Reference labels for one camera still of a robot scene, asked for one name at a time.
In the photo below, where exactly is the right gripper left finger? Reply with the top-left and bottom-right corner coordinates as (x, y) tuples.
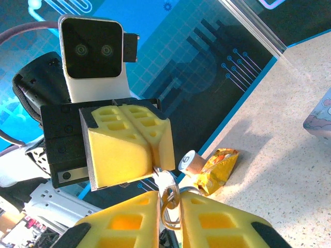
(50, 190), (160, 248)

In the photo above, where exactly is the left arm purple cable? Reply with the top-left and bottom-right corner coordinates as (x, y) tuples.
(0, 21), (62, 42)

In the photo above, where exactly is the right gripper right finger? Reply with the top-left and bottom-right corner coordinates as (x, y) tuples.
(180, 192), (294, 248)

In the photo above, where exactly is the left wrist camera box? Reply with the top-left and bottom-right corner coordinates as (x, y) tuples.
(58, 14), (140, 103)

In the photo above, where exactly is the white pull-tab can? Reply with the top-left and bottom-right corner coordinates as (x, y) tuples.
(178, 149), (205, 179)

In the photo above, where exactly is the aluminium frame post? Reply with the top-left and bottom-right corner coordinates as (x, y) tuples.
(218, 0), (288, 60)

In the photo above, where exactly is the yellow snack bag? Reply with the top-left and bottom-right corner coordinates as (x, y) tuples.
(193, 148), (239, 196)

